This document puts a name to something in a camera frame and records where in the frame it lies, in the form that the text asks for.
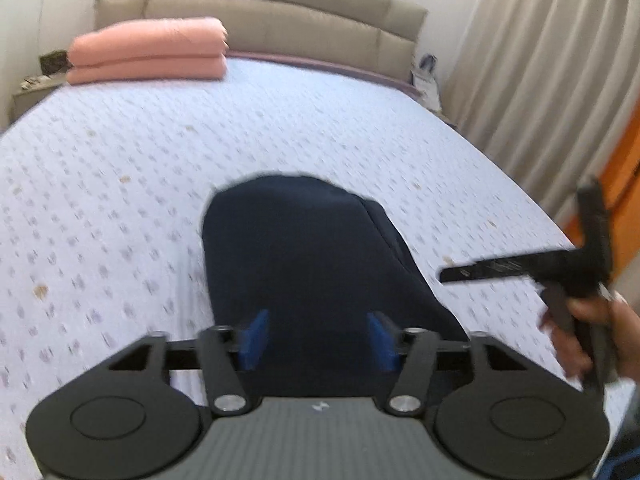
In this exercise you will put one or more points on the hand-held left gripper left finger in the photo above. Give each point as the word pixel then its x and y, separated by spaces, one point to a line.
pixel 256 337

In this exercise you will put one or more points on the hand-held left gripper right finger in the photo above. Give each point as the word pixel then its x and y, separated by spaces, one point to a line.
pixel 382 342

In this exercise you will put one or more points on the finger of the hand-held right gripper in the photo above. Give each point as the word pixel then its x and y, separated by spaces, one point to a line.
pixel 500 267

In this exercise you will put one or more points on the black hoodie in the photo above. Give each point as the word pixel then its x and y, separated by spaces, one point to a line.
pixel 310 270

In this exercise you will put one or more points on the person's right hand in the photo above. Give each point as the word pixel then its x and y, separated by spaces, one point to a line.
pixel 625 335

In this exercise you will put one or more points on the orange door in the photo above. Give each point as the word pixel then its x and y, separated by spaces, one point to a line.
pixel 615 185

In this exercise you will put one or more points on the beige curtain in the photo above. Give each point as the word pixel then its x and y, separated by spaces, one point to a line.
pixel 540 60

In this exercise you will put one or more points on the bed with patterned white sheet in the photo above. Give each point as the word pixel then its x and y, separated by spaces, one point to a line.
pixel 125 185

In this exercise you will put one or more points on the white printed bag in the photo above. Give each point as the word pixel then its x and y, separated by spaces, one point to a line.
pixel 426 77

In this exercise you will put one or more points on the folded pink blanket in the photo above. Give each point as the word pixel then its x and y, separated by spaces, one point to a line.
pixel 150 50

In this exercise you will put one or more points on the beige padded headboard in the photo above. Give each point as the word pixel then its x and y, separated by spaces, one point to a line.
pixel 260 10

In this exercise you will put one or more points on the bedside table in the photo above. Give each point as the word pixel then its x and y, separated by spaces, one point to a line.
pixel 32 97

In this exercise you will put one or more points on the dark box on bedside table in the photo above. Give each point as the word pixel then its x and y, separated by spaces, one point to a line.
pixel 54 62

